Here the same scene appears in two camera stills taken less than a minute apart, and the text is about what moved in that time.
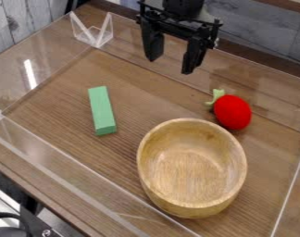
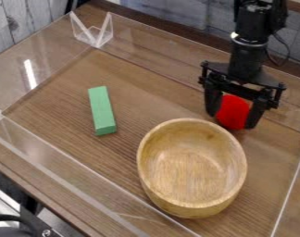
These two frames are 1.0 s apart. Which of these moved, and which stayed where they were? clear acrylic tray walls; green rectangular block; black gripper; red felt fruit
Moved: black gripper
Stayed: green rectangular block; red felt fruit; clear acrylic tray walls
